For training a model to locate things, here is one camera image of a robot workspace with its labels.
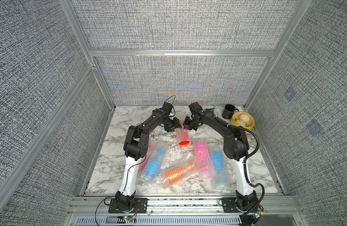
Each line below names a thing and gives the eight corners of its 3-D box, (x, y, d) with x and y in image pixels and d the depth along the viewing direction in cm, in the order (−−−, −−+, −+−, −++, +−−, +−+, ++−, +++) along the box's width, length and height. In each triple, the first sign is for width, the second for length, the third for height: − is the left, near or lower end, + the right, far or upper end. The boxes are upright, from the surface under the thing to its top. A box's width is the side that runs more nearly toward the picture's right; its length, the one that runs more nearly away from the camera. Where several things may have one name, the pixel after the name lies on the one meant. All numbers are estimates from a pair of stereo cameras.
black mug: (227, 121, 112) (231, 113, 105) (219, 115, 116) (222, 107, 109) (233, 116, 115) (238, 108, 108) (225, 110, 119) (229, 102, 112)
